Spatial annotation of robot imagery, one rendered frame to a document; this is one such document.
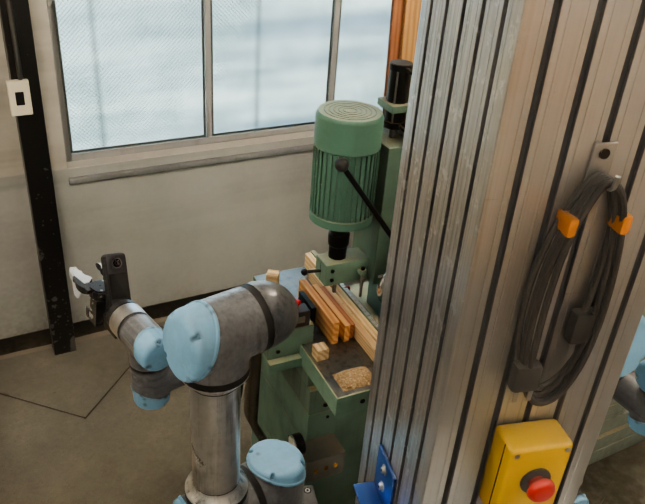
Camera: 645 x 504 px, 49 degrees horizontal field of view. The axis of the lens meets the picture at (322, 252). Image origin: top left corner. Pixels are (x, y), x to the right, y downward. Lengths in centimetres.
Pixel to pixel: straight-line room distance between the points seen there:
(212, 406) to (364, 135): 85
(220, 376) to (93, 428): 195
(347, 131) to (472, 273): 101
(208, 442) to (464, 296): 60
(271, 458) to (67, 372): 200
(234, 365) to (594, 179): 62
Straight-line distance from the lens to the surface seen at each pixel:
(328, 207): 185
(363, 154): 179
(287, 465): 143
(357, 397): 182
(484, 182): 75
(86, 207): 317
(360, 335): 195
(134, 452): 293
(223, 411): 120
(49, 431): 308
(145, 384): 148
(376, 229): 196
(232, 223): 343
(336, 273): 200
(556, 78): 73
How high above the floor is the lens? 210
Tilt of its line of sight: 30 degrees down
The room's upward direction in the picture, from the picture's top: 4 degrees clockwise
